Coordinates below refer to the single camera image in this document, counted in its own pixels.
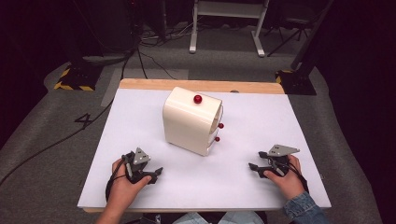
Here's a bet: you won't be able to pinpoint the black tripod stand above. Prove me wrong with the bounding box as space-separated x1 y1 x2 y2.
266 12 316 58

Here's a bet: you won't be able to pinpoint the person's left hand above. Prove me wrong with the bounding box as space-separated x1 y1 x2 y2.
106 158 153 213

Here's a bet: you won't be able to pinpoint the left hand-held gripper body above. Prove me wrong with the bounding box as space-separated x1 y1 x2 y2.
121 147 152 185

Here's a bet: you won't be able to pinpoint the black stand with base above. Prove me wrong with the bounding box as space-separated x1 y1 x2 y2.
275 0 334 96

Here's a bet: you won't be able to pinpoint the white desk frame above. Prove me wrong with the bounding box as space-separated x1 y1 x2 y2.
189 0 271 58

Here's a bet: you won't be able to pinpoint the bundle of floor cables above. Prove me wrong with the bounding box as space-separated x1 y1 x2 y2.
139 18 200 49

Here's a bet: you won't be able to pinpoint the cream toy oven red knobs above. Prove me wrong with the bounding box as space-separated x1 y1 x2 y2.
162 86 225 158

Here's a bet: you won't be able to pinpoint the white table board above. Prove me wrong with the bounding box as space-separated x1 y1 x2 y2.
77 88 332 210

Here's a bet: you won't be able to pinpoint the black yellow striped stand base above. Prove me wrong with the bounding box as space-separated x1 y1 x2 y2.
52 63 104 92

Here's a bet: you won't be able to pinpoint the dark equipment rack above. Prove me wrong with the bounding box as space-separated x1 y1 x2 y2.
70 0 142 64

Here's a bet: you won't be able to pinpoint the person's right hand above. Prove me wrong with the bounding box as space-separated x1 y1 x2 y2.
263 154 306 201

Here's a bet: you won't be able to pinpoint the right hand-held gripper cable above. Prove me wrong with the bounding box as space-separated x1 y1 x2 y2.
270 157 310 194

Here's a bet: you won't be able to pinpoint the hand-held gripper cable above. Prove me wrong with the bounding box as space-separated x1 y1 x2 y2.
105 154 129 203
270 157 310 194

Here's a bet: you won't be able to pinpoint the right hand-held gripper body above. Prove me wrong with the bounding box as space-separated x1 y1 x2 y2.
262 144 302 179

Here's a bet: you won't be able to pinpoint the black floor cable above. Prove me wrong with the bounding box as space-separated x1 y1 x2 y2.
0 46 149 188

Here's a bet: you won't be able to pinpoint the left hand-held gripper cable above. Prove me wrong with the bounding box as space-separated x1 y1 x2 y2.
105 154 129 203

